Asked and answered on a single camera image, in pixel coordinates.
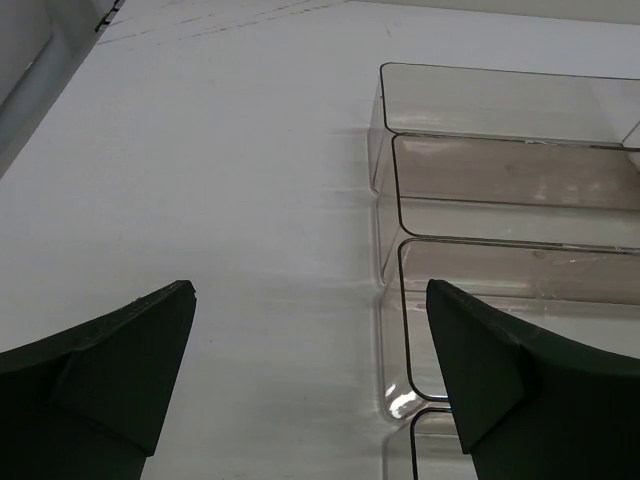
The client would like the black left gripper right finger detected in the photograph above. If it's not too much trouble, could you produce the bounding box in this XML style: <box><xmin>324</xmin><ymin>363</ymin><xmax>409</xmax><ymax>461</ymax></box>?
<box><xmin>426</xmin><ymin>280</ymin><xmax>639</xmax><ymax>479</ymax></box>

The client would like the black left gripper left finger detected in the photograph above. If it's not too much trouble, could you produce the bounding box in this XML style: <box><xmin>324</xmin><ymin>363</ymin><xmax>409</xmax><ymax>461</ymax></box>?
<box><xmin>1</xmin><ymin>280</ymin><xmax>196</xmax><ymax>479</ymax></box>

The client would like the clear container second row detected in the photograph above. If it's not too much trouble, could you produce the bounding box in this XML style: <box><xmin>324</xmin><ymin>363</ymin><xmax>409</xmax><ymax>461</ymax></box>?
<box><xmin>370</xmin><ymin>135</ymin><xmax>639</xmax><ymax>282</ymax></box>

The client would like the clear container first row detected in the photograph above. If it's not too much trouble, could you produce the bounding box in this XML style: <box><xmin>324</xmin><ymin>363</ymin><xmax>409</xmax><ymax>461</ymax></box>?
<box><xmin>367</xmin><ymin>62</ymin><xmax>639</xmax><ymax>192</ymax></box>

